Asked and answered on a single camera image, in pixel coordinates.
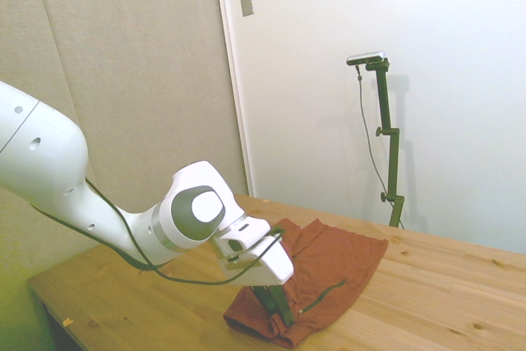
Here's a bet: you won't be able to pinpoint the dark camera stand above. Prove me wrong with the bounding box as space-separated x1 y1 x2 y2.
363 58 406 229

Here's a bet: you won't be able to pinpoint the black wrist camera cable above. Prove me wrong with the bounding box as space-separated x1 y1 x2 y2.
30 178 285 287

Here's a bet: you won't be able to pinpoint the grey stereo camera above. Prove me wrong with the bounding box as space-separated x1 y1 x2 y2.
346 49 387 67

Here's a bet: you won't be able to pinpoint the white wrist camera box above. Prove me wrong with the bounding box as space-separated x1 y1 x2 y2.
219 219 273 260

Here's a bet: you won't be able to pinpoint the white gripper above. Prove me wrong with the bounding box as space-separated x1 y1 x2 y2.
219 238 298 326

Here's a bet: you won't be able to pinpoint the rust red shorts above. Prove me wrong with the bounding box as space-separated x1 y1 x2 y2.
223 219 390 349

